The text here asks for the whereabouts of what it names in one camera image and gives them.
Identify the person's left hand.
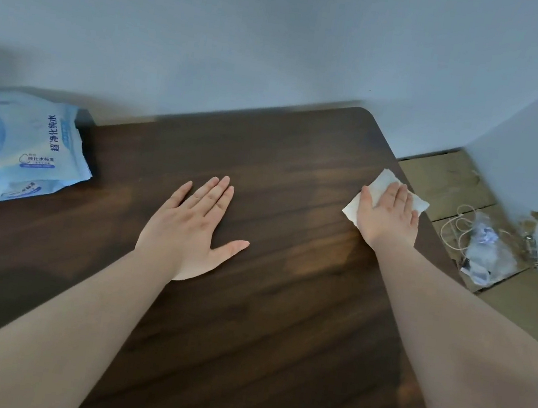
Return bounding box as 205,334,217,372
131,164,259,290

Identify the person's right hand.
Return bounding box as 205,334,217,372
353,177,425,253

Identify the white wet wipe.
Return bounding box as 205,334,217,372
340,163,434,238

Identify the person's right forearm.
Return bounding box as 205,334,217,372
354,232,538,408

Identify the person's left forearm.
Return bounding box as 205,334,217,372
0,228,184,408

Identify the flat brown cardboard sheet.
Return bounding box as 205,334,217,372
389,140,504,232
468,255,538,356
420,194,538,303

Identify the clear plastic bag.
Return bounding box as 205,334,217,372
457,209,515,290

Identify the blue wet wipes pack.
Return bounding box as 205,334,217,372
0,87,104,230

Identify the white cable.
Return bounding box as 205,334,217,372
437,201,480,256

